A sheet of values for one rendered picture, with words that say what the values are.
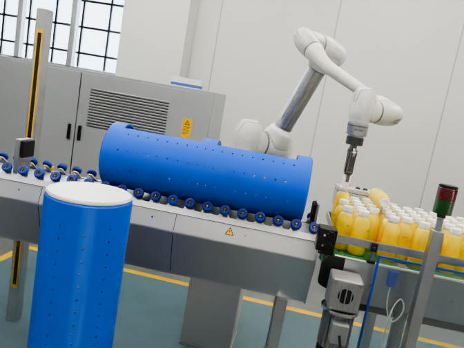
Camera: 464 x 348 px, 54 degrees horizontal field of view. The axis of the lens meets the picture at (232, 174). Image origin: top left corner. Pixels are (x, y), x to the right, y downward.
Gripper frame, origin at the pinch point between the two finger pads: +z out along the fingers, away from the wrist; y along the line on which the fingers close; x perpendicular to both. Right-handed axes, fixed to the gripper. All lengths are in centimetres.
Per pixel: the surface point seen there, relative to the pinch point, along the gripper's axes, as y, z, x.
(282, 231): 21.4, 22.5, -24.0
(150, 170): 24, 7, -81
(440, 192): 48, -8, 24
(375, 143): -261, -9, 59
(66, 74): -145, -23, -208
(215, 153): 20, -4, -57
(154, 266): 17, 50, -75
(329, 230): 33.8, 15.3, -7.2
